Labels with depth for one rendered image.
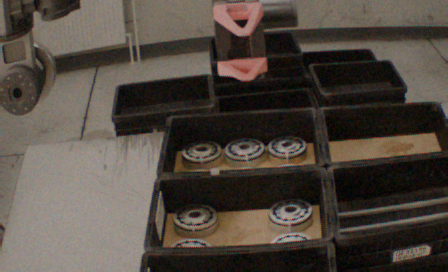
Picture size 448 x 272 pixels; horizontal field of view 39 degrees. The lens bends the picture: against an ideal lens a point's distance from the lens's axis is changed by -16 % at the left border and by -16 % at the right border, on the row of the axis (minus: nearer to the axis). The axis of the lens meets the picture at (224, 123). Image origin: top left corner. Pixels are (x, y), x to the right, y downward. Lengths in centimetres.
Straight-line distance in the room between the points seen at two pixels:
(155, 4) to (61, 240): 296
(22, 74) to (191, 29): 306
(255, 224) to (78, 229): 55
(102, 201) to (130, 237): 21
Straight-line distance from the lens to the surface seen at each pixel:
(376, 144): 199
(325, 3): 479
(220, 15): 98
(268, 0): 111
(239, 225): 170
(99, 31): 465
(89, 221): 201
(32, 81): 179
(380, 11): 490
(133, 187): 213
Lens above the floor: 183
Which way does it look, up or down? 28 degrees down
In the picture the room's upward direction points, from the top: 6 degrees counter-clockwise
